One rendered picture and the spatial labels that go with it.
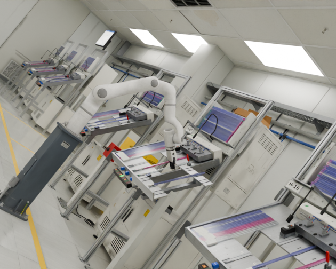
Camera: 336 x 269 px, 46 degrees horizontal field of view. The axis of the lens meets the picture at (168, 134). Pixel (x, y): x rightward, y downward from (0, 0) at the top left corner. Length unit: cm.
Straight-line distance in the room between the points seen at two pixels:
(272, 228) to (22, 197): 173
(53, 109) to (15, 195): 466
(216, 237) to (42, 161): 136
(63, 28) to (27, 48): 111
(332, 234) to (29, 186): 200
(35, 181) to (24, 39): 869
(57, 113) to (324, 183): 574
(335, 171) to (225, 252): 86
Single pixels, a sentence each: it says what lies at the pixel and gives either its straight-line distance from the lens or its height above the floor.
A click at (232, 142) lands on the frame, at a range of 330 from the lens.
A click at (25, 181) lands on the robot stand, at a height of 24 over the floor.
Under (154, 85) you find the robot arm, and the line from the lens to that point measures 296.
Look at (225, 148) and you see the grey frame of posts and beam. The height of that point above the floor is 135.
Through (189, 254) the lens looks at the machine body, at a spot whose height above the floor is 45.
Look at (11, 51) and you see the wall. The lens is 1147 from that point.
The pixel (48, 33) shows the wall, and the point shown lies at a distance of 1155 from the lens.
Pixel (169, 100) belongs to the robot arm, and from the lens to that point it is 306.
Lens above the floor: 96
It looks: 3 degrees up
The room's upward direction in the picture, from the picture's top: 38 degrees clockwise
